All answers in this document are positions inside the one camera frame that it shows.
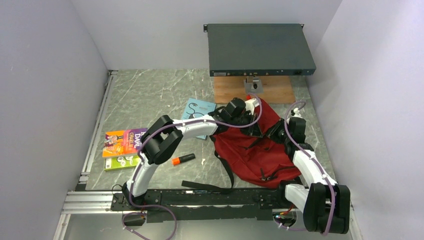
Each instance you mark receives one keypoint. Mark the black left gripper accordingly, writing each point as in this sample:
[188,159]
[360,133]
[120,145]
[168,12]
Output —
[254,130]

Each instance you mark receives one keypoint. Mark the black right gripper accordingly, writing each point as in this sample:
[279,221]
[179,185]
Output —
[272,134]

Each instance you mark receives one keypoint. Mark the light blue cat notebook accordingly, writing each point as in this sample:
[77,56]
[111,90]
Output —
[193,117]

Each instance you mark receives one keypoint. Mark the red fabric backpack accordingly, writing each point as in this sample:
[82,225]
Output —
[257,154]

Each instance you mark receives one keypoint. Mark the orange black highlighter marker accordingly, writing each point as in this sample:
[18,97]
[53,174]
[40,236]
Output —
[183,159]

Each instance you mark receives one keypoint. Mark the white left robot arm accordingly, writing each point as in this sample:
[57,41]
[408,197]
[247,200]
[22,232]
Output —
[161,140]

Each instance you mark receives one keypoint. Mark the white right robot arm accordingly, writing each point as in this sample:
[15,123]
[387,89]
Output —
[324,204]

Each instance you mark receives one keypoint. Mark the wooden board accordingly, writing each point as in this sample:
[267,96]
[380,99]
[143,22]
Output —
[272,89]

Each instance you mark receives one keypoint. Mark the Roald Dahl Charlie book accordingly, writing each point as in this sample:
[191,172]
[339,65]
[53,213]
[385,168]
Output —
[121,143]

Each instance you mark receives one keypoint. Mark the green book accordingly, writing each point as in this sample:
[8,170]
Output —
[120,163]

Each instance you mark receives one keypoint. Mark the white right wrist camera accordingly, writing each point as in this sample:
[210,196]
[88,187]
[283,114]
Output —
[295,113]

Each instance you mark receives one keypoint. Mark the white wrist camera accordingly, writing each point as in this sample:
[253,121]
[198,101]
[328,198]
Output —
[295,113]
[250,104]

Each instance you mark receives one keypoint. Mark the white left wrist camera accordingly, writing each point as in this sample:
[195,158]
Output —
[250,104]

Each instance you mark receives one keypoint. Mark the grey metal camera mount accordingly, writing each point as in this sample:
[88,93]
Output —
[253,85]

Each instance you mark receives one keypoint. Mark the dark rack-mount network switch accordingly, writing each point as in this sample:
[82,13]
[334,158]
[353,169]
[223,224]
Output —
[258,49]

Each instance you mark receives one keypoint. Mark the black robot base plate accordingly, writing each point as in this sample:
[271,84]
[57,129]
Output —
[242,203]

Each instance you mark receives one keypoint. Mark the aluminium rail frame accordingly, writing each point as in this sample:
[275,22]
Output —
[85,214]

